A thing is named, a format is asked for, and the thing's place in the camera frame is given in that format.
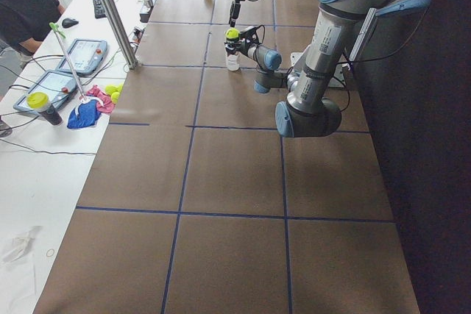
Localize clear plastic tennis ball can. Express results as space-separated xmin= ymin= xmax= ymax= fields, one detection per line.
xmin=225 ymin=39 xmax=240 ymax=71

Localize yellow Wilson tennis ball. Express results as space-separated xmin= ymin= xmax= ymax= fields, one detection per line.
xmin=225 ymin=27 xmax=240 ymax=41

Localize tennis balls beside cloth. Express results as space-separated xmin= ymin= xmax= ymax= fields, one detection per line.
xmin=105 ymin=84 xmax=123 ymax=104

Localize small metal cylinder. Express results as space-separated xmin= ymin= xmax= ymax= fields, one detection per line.
xmin=143 ymin=0 xmax=154 ymax=8

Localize pink cloth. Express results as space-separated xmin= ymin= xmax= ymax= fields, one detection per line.
xmin=87 ymin=85 xmax=115 ymax=114

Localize black computer keyboard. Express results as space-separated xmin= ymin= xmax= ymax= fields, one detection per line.
xmin=92 ymin=0 xmax=106 ymax=19

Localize upper teach pendant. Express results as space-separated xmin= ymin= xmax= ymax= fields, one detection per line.
xmin=67 ymin=38 xmax=108 ymax=77

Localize teach pendant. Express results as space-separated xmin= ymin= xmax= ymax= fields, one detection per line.
xmin=13 ymin=70 xmax=77 ymax=115
xmin=67 ymin=38 xmax=108 ymax=77

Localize blue cloth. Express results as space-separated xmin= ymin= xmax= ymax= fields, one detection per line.
xmin=67 ymin=101 xmax=101 ymax=129

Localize black computer mouse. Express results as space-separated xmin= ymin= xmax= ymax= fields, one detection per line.
xmin=61 ymin=18 xmax=79 ymax=29

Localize lower teach pendant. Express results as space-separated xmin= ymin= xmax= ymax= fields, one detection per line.
xmin=13 ymin=70 xmax=77 ymax=115

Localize cup with yellow lid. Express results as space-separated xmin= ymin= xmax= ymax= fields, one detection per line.
xmin=26 ymin=92 xmax=63 ymax=126

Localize person in black shirt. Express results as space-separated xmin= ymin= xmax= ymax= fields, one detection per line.
xmin=0 ymin=0 xmax=67 ymax=57

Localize crumpled white plastic wrap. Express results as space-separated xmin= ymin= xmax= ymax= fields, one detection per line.
xmin=1 ymin=226 xmax=43 ymax=265

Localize aluminium frame post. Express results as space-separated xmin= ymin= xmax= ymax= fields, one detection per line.
xmin=101 ymin=0 xmax=138 ymax=70

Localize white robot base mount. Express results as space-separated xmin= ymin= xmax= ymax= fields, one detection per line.
xmin=290 ymin=52 xmax=347 ymax=89

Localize green handled grabber stick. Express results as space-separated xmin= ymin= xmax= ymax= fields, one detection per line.
xmin=49 ymin=22 xmax=90 ymax=104

